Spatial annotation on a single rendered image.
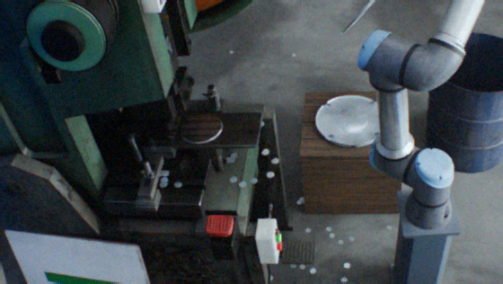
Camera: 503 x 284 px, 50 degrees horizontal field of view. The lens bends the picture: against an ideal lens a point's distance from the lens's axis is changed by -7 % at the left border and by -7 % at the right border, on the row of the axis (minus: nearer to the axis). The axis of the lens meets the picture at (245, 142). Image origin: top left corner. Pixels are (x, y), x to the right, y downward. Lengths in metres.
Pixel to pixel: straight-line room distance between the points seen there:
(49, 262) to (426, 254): 1.24
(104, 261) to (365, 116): 1.15
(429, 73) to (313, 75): 1.77
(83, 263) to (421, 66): 1.19
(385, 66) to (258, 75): 1.79
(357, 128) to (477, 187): 0.65
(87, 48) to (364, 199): 1.46
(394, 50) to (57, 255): 1.21
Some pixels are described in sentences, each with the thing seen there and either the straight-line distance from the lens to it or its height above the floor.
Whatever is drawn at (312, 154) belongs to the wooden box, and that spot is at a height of 0.35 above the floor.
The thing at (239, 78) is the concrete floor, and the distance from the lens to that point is 3.14.
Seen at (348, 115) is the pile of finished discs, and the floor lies 0.37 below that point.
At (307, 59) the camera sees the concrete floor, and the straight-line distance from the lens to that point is 3.21.
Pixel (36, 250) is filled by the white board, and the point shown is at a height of 0.51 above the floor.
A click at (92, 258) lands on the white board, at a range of 1.83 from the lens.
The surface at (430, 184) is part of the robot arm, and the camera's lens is 1.68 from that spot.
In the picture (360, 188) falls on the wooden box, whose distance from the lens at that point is 2.28.
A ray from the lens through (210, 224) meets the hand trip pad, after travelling 1.47.
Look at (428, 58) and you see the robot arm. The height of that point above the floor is 1.09.
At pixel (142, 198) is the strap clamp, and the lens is 1.61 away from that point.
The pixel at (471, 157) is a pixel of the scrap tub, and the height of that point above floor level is 0.10.
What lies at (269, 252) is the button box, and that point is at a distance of 1.63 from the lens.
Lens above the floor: 1.89
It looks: 43 degrees down
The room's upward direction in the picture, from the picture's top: 11 degrees counter-clockwise
